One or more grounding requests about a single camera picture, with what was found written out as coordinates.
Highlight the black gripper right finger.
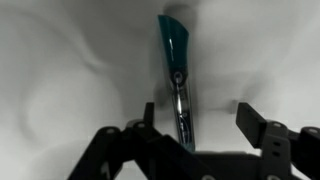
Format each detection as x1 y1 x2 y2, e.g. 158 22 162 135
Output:
235 101 320 180

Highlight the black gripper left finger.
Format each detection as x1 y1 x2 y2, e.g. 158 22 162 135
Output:
67 101 214 180

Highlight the teal capped marker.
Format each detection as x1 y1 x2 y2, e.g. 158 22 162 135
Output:
156 14 197 153

